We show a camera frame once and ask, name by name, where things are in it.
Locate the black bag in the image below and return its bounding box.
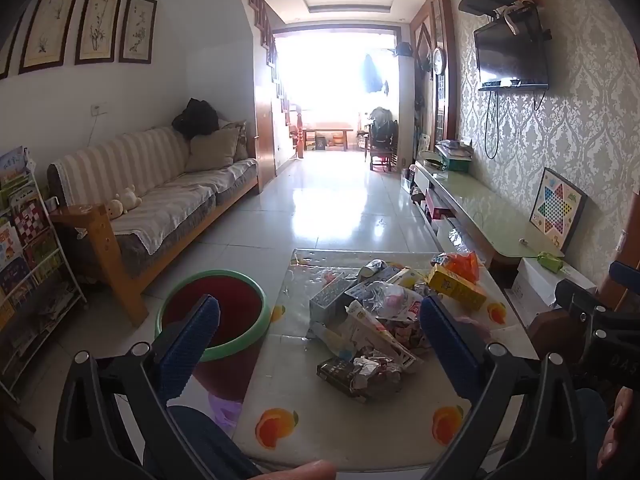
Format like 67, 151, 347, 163
171, 98, 219, 141

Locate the yellow drink carton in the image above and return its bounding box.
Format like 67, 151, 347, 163
426, 263, 487, 311

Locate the grey milk carton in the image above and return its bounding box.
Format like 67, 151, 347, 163
309, 276, 362, 323

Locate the person's right hand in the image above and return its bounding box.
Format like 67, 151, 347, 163
597, 385, 640, 471

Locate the yellow white medicine box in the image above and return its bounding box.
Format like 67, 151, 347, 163
395, 266, 428, 291

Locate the white cardboard box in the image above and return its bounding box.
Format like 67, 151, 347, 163
510, 256, 598, 311

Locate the blue white long box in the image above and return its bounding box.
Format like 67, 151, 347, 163
345, 266, 401, 301

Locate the beige striped sofa cover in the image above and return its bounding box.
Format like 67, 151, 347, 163
50, 125, 258, 256

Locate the cream plush bear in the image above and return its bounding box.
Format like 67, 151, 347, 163
117, 186, 143, 211

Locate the white wire book rack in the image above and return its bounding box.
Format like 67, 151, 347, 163
0, 145, 88, 401

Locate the patterned cushion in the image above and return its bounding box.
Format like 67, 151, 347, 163
220, 119, 249, 161

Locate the star checkers board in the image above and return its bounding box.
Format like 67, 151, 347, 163
529, 167, 588, 253

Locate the table with orange-print cloth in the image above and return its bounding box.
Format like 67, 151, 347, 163
232, 249, 526, 463

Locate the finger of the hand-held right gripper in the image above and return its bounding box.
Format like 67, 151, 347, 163
554, 279, 613, 346
608, 260, 640, 293

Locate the crinkled silver foil mat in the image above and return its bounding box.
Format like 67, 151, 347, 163
447, 227, 476, 256

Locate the dark blue jacket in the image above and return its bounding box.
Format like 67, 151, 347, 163
362, 54, 390, 96

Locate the low wooden table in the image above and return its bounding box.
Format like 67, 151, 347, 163
302, 127, 353, 152

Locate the black packet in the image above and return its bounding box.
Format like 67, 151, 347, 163
316, 357, 361, 397

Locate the crumpled foil wrapper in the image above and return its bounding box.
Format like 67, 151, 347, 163
350, 352, 403, 403

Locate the crushed paper cup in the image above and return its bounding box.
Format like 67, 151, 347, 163
357, 258, 390, 281

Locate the black flat television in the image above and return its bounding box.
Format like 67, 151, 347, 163
474, 7, 549, 92

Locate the wooden chair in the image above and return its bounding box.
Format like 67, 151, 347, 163
367, 130, 398, 172

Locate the red flat box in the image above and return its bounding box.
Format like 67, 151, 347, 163
425, 195, 453, 221

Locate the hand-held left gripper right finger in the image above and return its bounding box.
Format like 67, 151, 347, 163
419, 294, 586, 480

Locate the wooden sofa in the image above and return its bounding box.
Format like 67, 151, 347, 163
47, 120, 261, 328

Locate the person's left hand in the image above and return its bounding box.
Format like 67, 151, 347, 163
265, 461, 337, 480

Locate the stack of magazines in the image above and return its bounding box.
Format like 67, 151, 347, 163
434, 139, 473, 161

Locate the red white paper carton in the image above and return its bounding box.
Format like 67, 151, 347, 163
346, 300, 418, 368

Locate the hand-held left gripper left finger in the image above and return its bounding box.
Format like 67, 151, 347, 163
54, 294, 223, 480

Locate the dark wall shelf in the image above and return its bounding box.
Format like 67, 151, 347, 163
459, 0, 538, 17

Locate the wooden framed glass door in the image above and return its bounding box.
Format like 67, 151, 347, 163
411, 0, 458, 161

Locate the red bin with green rim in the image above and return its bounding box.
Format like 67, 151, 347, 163
156, 270, 272, 403

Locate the long low television cabinet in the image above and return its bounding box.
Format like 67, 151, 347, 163
407, 157, 566, 268

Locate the clear plastic bag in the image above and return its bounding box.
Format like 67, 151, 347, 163
360, 280, 426, 323

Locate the beige cushion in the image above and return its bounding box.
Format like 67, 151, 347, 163
185, 127, 241, 173

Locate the purple plastic bag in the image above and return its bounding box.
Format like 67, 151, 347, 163
207, 392, 244, 436

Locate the orange plastic bag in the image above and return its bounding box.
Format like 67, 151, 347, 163
445, 251, 481, 286

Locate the row of children's picture books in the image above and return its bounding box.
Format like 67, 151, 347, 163
0, 147, 81, 361

